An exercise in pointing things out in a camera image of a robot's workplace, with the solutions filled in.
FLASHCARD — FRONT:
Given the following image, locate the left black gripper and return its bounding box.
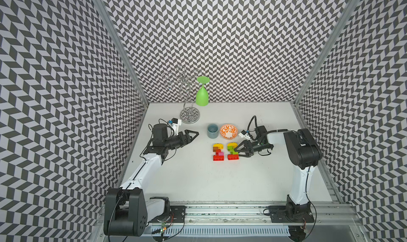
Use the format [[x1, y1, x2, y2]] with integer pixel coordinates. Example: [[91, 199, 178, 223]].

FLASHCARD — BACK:
[[164, 129, 198, 149]]

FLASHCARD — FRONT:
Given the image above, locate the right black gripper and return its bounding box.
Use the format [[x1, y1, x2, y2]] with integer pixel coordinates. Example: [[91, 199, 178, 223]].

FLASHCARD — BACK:
[[234, 140, 272, 157]]

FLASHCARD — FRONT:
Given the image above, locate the small red lego brick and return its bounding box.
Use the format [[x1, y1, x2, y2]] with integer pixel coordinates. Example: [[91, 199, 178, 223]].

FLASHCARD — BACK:
[[227, 154, 239, 160]]

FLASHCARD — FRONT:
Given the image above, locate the yellow curved lego brick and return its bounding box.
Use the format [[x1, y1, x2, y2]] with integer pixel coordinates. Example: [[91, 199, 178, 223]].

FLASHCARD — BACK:
[[213, 144, 224, 149]]

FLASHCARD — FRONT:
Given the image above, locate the red long lego brick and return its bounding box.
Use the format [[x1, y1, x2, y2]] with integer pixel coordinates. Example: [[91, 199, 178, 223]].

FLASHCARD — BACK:
[[213, 155, 224, 161]]

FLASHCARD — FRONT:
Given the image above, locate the yellow long lego brick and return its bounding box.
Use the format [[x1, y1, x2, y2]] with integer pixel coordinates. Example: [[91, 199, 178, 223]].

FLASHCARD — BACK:
[[227, 142, 238, 149]]

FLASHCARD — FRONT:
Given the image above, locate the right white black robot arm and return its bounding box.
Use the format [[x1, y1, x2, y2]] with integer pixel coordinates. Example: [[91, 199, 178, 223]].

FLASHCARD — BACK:
[[233, 128, 322, 221]]

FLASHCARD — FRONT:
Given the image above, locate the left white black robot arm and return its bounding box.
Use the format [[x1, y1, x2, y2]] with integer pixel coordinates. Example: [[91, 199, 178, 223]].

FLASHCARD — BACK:
[[103, 123, 199, 237]]

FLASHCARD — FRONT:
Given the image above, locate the grey blue ceramic cup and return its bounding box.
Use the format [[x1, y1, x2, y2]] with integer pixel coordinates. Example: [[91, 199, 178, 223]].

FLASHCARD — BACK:
[[207, 123, 219, 139]]

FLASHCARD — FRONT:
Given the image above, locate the orange white patterned bowl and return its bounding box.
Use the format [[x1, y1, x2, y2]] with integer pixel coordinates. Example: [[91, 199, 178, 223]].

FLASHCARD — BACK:
[[219, 124, 239, 140]]

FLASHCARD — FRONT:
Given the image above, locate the green plastic wine glass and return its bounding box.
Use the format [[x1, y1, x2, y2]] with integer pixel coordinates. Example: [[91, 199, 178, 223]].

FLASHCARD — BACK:
[[196, 76, 210, 106]]

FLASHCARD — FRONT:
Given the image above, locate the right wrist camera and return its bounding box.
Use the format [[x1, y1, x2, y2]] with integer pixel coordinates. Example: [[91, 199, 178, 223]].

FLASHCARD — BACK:
[[238, 130, 253, 140]]

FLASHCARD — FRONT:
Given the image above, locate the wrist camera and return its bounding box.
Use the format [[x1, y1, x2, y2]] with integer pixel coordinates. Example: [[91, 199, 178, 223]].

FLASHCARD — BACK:
[[238, 130, 253, 140], [168, 118, 182, 135]]

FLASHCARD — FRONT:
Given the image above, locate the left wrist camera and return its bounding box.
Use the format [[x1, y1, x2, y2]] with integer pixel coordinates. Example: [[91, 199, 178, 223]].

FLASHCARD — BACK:
[[168, 118, 182, 135]]

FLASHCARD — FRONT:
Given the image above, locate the chrome wire glass rack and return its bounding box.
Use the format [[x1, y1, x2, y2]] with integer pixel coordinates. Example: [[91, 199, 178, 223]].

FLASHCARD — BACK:
[[162, 66, 200, 124]]

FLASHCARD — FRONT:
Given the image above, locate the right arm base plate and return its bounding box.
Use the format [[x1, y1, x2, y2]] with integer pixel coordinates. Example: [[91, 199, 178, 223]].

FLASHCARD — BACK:
[[268, 205, 315, 224]]

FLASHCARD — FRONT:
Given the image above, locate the aluminium front rail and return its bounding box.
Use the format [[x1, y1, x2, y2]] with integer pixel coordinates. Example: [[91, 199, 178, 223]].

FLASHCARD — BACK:
[[96, 201, 363, 227]]

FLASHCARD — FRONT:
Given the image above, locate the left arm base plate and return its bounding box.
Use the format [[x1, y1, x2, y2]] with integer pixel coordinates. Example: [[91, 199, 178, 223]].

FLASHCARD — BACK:
[[149, 205, 187, 224]]

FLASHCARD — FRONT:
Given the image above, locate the white slotted cable duct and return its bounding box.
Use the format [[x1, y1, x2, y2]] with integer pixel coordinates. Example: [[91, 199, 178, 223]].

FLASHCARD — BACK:
[[143, 225, 290, 238]]

